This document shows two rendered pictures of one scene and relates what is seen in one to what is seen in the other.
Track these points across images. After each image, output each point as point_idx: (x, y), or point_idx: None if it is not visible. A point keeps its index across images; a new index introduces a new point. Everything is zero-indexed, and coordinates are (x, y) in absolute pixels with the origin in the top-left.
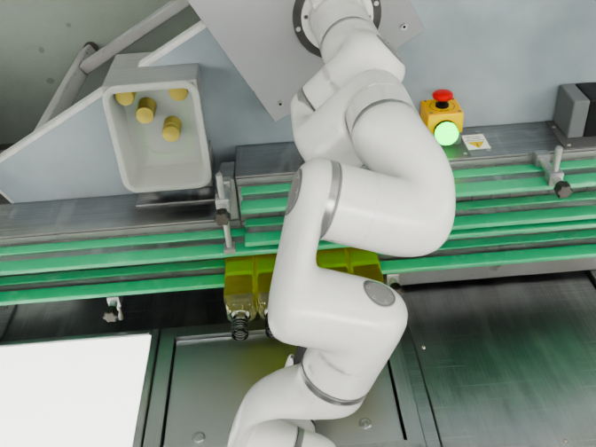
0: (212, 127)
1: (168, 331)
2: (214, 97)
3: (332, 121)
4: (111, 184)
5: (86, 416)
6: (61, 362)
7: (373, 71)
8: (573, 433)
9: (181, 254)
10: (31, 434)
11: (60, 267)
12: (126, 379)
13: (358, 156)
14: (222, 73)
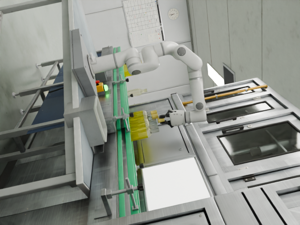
0: None
1: None
2: None
3: (155, 54)
4: (91, 157)
5: (177, 171)
6: (155, 185)
7: (146, 46)
8: (168, 109)
9: (129, 139)
10: (185, 180)
11: (133, 162)
12: (161, 168)
13: (166, 52)
14: None
